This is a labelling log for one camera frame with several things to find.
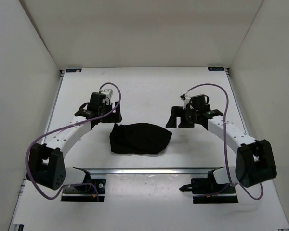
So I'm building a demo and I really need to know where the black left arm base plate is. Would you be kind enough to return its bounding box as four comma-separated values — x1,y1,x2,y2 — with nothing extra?
61,170,106,203

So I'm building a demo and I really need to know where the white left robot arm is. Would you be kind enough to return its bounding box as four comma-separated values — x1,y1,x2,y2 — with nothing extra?
28,89,122,192

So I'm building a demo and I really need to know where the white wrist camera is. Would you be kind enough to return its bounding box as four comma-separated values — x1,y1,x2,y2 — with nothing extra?
99,89,113,105
180,94,191,110

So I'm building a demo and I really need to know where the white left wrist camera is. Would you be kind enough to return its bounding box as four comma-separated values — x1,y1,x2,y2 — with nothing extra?
99,89,113,105

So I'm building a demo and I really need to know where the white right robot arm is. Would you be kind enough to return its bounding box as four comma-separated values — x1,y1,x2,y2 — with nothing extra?
166,94,277,193

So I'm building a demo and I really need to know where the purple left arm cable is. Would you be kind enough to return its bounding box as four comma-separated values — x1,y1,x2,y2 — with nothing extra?
26,82,122,200

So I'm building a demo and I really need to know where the black skirt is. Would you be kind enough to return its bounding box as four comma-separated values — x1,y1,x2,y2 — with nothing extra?
109,123,172,154

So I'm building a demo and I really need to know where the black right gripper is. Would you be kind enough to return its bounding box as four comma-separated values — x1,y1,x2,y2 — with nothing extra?
166,106,198,128

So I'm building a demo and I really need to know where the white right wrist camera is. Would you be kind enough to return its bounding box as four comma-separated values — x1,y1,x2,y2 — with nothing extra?
180,94,191,110

